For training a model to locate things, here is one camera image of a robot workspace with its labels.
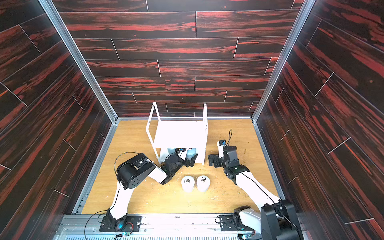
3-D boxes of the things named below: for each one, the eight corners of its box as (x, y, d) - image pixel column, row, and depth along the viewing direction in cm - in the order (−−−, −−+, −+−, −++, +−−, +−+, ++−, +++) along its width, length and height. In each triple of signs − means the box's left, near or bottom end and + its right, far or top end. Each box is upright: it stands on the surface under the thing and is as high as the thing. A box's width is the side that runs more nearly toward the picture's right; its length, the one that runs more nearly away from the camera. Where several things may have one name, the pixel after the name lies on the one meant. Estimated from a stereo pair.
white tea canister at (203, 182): (196, 192, 85) (197, 187, 79) (196, 181, 90) (196, 175, 83) (209, 192, 85) (210, 187, 79) (208, 181, 90) (209, 175, 83)
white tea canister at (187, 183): (180, 190, 86) (179, 185, 80) (183, 180, 90) (183, 174, 84) (192, 193, 85) (192, 188, 79) (194, 182, 89) (194, 177, 83)
